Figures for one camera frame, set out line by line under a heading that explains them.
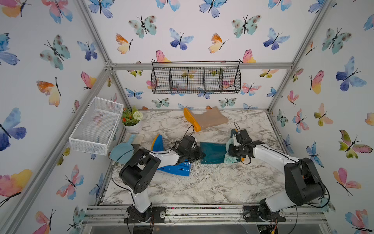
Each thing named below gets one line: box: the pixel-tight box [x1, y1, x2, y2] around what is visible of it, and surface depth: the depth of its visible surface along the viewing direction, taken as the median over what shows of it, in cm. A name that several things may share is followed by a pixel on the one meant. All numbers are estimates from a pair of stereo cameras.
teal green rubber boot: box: [200, 128, 236, 165], surface depth 93 cm
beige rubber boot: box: [183, 106, 229, 133], surface depth 116 cm
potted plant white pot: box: [122, 120, 143, 134], surface depth 102 cm
